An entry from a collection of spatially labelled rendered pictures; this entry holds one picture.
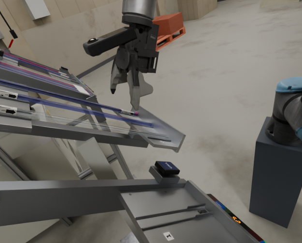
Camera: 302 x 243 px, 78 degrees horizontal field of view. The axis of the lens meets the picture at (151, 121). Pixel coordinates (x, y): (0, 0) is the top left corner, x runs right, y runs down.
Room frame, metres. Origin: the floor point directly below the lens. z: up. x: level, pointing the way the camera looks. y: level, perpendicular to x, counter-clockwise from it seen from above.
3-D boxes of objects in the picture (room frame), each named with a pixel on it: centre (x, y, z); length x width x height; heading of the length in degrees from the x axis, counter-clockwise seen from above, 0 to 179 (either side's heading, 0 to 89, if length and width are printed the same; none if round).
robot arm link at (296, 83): (0.50, -0.50, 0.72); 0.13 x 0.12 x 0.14; 161
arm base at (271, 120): (0.50, -0.51, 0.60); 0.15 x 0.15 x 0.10
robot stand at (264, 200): (0.50, -0.51, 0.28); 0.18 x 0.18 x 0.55; 43
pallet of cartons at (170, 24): (5.00, -0.76, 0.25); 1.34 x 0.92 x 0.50; 133
